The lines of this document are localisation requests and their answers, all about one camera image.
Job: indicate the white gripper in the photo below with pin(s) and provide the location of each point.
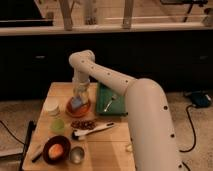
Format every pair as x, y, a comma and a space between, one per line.
80, 91

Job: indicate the blue sponge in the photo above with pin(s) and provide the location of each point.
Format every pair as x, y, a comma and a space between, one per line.
76, 102

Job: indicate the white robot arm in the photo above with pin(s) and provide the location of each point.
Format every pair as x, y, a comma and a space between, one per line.
149, 119

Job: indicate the dark brown bowl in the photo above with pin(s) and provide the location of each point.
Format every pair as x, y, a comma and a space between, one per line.
64, 142

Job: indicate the green cutting board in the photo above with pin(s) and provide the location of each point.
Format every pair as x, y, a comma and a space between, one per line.
103, 97

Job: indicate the metal spoon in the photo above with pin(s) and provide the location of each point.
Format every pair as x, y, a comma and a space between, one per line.
114, 97

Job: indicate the brown nut pile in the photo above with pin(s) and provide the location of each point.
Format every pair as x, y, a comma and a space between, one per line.
83, 124

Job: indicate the green plastic cup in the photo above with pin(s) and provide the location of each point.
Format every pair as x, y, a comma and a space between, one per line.
57, 126

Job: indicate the black metal stand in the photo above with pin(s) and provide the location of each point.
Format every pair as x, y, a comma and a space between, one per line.
30, 129

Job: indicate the small metal cup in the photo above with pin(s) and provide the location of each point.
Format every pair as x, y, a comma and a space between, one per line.
77, 155

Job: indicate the orange fruit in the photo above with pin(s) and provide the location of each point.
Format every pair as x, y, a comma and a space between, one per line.
55, 151

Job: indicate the dark blue floor device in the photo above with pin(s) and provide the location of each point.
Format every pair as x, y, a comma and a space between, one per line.
200, 99

